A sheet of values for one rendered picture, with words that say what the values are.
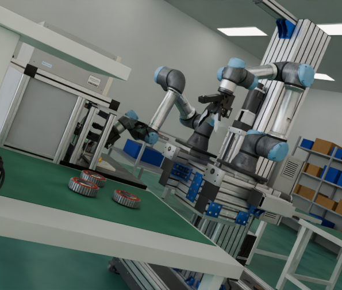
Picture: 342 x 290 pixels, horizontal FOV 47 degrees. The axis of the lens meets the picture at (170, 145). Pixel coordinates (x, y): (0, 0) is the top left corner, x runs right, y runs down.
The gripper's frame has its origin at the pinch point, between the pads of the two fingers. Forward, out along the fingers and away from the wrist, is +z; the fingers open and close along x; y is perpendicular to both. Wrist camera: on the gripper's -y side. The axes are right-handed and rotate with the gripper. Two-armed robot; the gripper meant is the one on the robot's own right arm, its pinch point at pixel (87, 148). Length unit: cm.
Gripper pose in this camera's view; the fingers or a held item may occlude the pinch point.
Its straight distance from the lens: 233.6
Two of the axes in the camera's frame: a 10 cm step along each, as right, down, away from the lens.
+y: 5.3, 7.4, 4.1
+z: -7.5, 6.4, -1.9
